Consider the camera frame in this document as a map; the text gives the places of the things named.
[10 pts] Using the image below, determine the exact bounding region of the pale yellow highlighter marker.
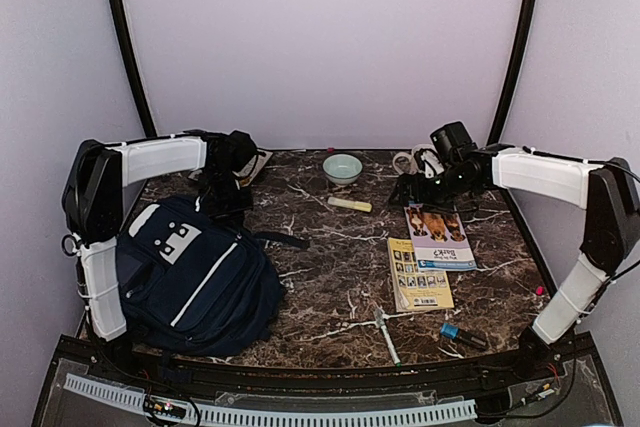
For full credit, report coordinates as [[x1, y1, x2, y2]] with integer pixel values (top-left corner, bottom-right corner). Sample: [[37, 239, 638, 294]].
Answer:
[[327, 197, 372, 213]]

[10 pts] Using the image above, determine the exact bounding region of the cream ceramic mug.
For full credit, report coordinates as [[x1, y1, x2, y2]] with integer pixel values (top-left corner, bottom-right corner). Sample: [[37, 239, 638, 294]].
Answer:
[[392, 144, 431, 174]]

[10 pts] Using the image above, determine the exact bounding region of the black left frame post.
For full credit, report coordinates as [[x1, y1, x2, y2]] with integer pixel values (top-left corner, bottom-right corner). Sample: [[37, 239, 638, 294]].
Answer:
[[108, 0, 157, 138]]

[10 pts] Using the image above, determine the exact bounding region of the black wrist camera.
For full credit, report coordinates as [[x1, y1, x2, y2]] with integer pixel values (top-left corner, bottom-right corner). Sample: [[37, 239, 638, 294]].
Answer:
[[227, 130, 257, 172], [430, 121, 477, 165]]

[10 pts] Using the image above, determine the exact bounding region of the black front rail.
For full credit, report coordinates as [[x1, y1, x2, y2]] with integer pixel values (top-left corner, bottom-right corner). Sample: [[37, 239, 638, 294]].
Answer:
[[49, 331, 601, 398]]

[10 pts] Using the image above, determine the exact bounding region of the black marker with blue cap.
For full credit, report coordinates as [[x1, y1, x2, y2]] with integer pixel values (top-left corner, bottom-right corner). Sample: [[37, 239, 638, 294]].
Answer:
[[440, 323, 488, 351]]

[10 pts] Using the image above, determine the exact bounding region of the black right frame post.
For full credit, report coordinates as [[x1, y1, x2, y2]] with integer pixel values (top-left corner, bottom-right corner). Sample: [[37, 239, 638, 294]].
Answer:
[[487, 0, 536, 144]]

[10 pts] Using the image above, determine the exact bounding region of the light green ceramic bowl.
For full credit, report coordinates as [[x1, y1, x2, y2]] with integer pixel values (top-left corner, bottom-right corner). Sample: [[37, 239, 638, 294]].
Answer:
[[322, 154, 363, 186]]

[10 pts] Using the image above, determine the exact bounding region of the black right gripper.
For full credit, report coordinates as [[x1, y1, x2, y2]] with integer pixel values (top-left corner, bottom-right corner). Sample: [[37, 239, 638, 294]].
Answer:
[[389, 166, 477, 216]]

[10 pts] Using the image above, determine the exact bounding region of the white slotted cable duct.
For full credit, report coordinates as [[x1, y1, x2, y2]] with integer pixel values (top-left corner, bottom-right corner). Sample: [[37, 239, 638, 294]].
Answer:
[[63, 374, 477, 427]]

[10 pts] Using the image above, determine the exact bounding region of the patterned square coaster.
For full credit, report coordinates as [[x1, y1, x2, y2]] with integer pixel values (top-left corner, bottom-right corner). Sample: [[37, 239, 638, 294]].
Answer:
[[235, 149, 273, 187]]

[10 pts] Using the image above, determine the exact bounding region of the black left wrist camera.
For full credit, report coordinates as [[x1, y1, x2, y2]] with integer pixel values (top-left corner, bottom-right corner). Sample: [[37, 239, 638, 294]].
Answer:
[[227, 130, 257, 172]]

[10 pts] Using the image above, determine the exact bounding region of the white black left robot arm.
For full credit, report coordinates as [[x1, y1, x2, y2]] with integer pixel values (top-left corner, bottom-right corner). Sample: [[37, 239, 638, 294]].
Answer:
[[61, 130, 261, 341]]

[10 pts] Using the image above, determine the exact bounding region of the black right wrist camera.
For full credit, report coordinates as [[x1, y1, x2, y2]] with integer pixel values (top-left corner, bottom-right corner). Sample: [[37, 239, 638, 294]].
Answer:
[[430, 121, 477, 165]]

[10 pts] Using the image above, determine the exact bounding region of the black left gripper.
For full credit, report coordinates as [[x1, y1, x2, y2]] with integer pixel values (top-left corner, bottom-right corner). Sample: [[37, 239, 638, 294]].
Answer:
[[203, 168, 254, 228]]

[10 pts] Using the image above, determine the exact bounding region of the yellow paperback book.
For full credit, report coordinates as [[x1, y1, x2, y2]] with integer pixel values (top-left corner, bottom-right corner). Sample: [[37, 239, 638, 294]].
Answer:
[[387, 238, 454, 313]]

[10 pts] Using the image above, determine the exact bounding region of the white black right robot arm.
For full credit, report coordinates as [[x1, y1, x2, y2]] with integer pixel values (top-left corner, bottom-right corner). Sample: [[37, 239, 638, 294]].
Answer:
[[390, 144, 639, 381]]

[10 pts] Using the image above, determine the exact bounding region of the navy blue student backpack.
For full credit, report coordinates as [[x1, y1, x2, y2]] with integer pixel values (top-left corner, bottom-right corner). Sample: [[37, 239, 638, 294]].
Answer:
[[116, 196, 309, 357]]

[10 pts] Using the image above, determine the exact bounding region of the white pen with green tip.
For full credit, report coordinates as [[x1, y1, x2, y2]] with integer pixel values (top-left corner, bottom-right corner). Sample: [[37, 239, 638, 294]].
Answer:
[[373, 304, 402, 367]]

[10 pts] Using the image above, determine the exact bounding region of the black frame post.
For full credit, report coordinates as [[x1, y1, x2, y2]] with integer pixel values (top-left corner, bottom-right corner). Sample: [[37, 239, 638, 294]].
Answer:
[[487, 0, 536, 144], [108, 0, 157, 138]]

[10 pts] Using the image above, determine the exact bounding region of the dog cover picture book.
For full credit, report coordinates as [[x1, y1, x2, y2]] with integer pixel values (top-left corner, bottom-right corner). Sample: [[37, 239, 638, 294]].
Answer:
[[404, 204, 477, 272]]

